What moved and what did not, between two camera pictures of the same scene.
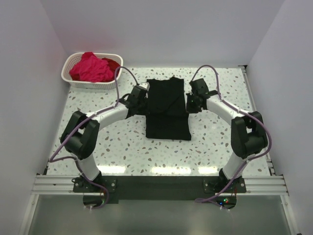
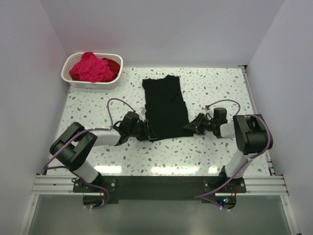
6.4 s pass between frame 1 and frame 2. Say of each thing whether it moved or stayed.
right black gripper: moved
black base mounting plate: stayed
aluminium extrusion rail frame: stayed
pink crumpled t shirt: stayed
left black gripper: moved
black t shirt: stayed
